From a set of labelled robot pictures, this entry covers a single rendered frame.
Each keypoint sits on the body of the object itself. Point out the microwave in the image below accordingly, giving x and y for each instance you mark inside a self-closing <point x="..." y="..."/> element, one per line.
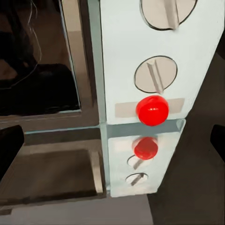
<point x="68" y="64"/>

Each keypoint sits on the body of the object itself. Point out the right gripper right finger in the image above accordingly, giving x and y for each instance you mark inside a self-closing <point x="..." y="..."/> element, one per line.
<point x="217" y="138"/>

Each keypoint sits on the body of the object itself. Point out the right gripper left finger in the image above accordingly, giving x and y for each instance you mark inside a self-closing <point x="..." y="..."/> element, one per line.
<point x="11" y="140"/>

